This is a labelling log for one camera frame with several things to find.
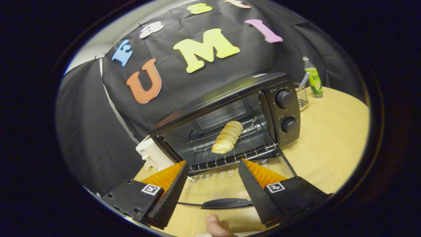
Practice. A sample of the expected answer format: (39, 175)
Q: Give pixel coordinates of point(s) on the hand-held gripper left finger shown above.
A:
(169, 197)

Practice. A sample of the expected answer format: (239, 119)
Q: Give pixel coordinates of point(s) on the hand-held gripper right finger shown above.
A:
(258, 197)

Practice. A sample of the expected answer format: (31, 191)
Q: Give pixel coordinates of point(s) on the golden bread roll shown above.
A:
(227, 136)

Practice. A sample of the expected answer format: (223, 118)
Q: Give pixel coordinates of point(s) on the black toaster oven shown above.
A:
(284, 110)

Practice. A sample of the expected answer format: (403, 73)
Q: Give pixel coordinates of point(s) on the white pop-up toaster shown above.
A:
(154, 156)

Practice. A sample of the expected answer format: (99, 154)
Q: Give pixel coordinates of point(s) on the pen with striped grip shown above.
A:
(304, 79)

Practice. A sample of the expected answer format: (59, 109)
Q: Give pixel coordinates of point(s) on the green label drink bottle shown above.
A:
(314, 82)

